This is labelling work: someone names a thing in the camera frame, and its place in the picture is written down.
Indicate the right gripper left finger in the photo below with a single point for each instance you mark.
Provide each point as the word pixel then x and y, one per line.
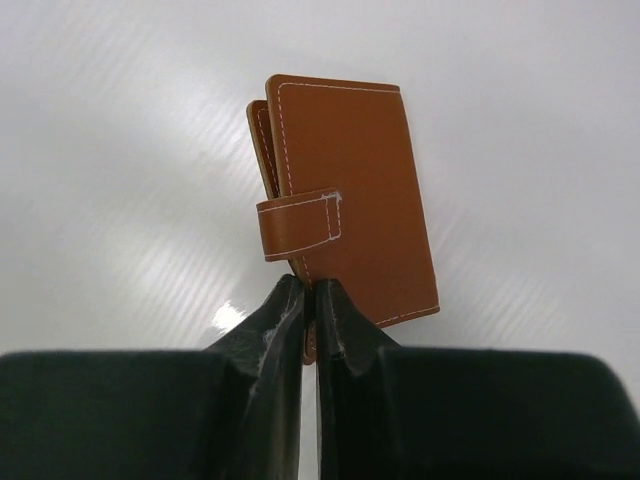
pixel 229 411

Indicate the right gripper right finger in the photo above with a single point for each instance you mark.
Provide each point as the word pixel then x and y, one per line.
pixel 393 412

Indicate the brown leather card holder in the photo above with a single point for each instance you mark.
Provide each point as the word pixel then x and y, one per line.
pixel 343 199

